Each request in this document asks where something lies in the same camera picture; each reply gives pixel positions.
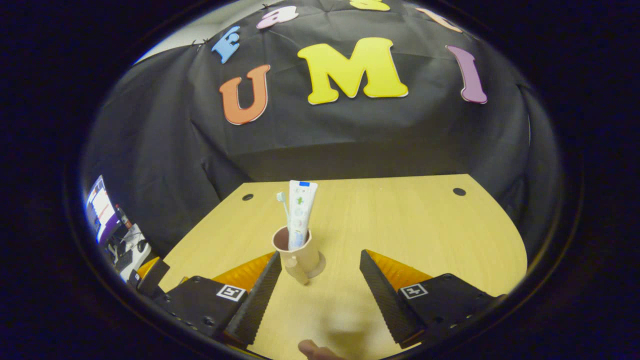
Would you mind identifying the white side desk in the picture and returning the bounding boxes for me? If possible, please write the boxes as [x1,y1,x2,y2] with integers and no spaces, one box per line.
[107,222,153,281]

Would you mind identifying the computer monitor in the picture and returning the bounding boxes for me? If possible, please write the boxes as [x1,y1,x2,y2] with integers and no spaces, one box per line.
[87,175,121,244]

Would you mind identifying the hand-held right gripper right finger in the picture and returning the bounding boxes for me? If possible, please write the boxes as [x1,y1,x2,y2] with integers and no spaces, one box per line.
[359,248,501,350]

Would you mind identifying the black backdrop cloth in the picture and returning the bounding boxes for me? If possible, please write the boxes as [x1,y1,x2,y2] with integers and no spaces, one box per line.
[82,0,563,261]

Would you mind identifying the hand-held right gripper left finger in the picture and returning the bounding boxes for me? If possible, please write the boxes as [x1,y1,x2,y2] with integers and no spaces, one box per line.
[151,250,283,350]

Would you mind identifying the round brown coaster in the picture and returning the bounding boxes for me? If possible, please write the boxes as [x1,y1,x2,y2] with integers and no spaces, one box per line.
[300,251,327,279]

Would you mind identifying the white toothpaste tube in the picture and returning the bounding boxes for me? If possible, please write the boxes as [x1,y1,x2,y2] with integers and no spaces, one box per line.
[288,180,319,251]

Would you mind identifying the beige cup with handle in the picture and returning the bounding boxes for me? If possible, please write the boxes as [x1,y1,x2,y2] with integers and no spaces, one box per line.
[271,226,321,286]

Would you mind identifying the pale green toothbrush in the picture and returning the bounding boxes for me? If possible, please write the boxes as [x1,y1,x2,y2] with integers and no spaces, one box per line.
[276,191,292,232]

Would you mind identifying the wooden desktop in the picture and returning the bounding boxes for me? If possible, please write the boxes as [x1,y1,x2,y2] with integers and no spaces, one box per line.
[159,174,528,360]

